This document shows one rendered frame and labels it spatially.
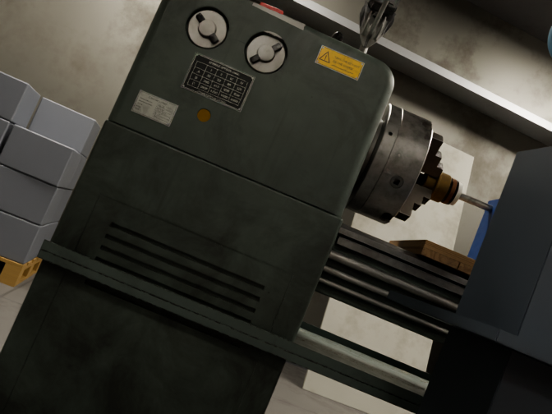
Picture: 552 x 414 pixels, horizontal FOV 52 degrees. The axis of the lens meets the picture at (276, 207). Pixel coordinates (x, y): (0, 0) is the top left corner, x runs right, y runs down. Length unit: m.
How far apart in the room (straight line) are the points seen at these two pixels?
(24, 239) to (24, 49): 1.62
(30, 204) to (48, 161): 0.26
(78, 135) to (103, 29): 1.02
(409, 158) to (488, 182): 3.60
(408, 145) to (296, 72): 0.35
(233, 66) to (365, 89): 0.31
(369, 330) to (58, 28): 3.10
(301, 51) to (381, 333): 2.95
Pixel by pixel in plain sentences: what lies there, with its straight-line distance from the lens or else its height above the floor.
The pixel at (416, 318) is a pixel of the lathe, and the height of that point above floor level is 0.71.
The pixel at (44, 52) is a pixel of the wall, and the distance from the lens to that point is 4.55.
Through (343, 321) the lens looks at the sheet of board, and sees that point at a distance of 3.98.
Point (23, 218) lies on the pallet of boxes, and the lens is 3.49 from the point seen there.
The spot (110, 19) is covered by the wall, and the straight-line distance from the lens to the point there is 4.56.
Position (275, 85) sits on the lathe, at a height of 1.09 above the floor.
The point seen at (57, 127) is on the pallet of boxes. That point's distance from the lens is 3.85.
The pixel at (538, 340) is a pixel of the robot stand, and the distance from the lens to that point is 1.03.
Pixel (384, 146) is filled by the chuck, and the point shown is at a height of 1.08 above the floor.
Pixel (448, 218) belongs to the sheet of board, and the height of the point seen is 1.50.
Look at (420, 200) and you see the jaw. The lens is 1.60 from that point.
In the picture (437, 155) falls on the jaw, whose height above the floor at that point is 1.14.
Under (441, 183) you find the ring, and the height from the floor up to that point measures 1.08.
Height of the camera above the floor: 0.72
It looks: 5 degrees up
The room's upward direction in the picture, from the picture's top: 23 degrees clockwise
